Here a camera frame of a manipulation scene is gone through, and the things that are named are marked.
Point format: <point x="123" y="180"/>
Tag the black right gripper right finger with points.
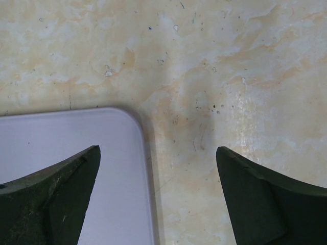
<point x="266" y="207"/>

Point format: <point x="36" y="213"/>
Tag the lavender plastic tray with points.
<point x="120" y="210"/>

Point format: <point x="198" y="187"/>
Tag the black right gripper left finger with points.
<point x="49" y="206"/>

